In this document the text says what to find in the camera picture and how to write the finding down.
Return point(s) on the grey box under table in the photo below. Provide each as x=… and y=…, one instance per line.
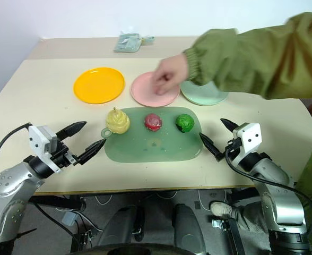
x=69, y=219

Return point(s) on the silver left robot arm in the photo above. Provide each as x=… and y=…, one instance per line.
x=11, y=186

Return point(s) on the green round vegetable toy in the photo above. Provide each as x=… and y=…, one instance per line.
x=184, y=122

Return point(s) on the yellow pear toy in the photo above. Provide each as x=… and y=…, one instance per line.
x=117, y=120

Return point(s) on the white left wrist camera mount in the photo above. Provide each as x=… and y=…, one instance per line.
x=38, y=139

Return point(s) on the red fruit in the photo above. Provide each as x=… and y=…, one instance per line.
x=153, y=121

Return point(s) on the yellow plate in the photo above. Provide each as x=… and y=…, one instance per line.
x=99, y=85

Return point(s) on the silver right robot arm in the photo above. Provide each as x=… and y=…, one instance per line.
x=278, y=191

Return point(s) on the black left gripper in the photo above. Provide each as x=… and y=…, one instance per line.
x=63, y=156

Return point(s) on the olive green jacket sleeve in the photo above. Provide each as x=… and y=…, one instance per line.
x=259, y=55

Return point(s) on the grey trouser leg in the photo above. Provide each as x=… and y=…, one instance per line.
x=251, y=219

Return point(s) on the person's bare hand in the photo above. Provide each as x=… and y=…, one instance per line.
x=172, y=71

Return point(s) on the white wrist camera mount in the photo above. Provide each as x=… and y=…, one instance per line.
x=38, y=139
x=247, y=136

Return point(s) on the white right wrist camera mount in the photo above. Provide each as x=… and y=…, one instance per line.
x=247, y=136

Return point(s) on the dark rounded shape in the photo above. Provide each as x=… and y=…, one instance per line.
x=189, y=228
x=121, y=225

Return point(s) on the small teal yellow pouch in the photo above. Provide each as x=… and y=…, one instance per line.
x=147, y=40

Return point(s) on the white sneaker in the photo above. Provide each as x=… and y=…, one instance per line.
x=223, y=208

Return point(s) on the folded teal cloth bundle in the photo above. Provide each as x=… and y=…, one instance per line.
x=126, y=43

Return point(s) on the translucent green mat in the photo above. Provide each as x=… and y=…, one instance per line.
x=150, y=143

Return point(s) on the light green plate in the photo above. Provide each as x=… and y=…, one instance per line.
x=202, y=95

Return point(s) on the pink plate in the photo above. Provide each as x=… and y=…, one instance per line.
x=145, y=91

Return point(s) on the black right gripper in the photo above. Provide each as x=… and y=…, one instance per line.
x=233, y=148

